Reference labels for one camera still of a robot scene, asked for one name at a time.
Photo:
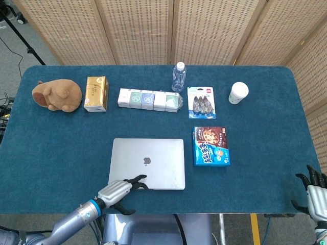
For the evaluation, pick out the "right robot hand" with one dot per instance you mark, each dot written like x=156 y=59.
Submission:
x=318 y=199

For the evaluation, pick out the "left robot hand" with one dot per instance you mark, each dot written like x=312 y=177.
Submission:
x=115 y=191

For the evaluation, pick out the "grey laptop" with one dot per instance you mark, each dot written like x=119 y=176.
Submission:
x=153 y=153

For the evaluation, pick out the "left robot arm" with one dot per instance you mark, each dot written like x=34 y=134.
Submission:
x=71 y=222

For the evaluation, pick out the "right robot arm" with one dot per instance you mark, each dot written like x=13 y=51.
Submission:
x=321 y=236

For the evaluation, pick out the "grey robot torso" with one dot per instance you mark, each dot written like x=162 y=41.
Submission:
x=148 y=229

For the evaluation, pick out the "blue table cloth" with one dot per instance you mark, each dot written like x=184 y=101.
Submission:
x=64 y=153

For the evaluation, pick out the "pocket tissue multipack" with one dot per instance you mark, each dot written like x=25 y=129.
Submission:
x=148 y=100

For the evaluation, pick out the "gold tissue pack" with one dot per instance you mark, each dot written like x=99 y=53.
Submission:
x=95 y=93

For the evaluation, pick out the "metal table leg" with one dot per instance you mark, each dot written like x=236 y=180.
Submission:
x=221 y=229

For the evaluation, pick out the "blue cookie box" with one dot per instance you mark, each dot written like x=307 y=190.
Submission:
x=212 y=148

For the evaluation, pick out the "brown plush toy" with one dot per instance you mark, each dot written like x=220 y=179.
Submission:
x=58 y=93

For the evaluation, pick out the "correction tape blister pack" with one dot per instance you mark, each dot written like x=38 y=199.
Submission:
x=201 y=104

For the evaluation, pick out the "white paper cup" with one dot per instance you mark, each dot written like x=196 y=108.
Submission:
x=238 y=93

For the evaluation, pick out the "black tripod stand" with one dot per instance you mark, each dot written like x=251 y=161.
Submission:
x=15 y=31

